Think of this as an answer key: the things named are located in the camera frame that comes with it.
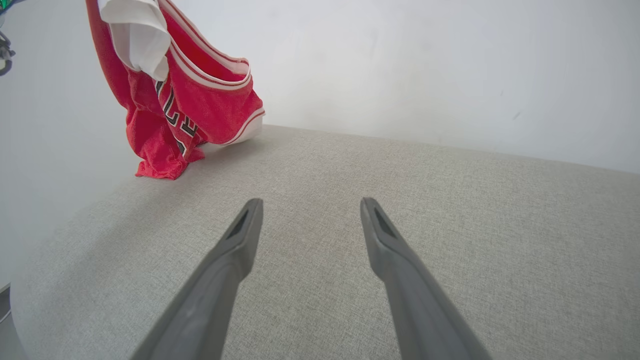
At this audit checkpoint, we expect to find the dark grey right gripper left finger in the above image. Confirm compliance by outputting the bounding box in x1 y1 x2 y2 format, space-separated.
131 198 265 360

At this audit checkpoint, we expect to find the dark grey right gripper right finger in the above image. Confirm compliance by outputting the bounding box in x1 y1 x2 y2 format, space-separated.
360 197 493 360

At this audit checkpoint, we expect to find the red jersey with white sleeves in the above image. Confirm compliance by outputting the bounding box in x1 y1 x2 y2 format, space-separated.
85 0 266 181

